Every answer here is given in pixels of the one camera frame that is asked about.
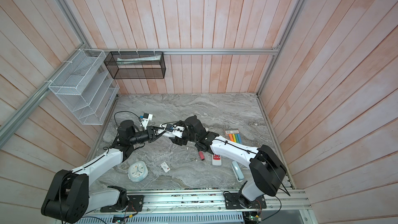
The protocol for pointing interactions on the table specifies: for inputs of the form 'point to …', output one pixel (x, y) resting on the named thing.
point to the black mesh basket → (136, 65)
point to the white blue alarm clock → (138, 171)
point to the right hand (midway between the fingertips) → (173, 129)
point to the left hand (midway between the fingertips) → (166, 133)
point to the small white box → (165, 167)
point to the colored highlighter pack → (233, 135)
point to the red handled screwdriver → (201, 155)
